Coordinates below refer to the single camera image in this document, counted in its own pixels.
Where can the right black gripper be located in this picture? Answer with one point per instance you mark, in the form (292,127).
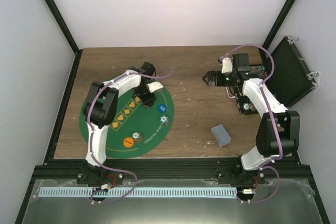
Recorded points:
(211,74)

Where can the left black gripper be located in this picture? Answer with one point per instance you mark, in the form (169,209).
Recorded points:
(146,100)

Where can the blue small blind button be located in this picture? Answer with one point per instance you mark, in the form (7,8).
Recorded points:
(162,108)

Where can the orange big blind button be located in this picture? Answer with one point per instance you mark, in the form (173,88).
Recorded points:
(128,142)

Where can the blue playing card deck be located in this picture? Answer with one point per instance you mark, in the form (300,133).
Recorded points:
(221,135)

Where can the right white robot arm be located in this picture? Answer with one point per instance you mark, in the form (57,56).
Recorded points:
(278,132)

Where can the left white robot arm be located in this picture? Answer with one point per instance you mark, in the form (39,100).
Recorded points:
(101,104)

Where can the black poker case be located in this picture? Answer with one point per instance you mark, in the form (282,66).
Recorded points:
(291,80)

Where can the light blue slotted strip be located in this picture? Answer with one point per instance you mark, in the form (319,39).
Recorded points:
(146,192)

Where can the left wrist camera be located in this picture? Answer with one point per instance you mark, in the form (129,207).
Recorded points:
(155,86)

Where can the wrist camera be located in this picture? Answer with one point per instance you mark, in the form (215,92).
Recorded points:
(227,65)
(155,86)

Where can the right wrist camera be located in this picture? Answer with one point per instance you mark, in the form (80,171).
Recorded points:
(227,65)

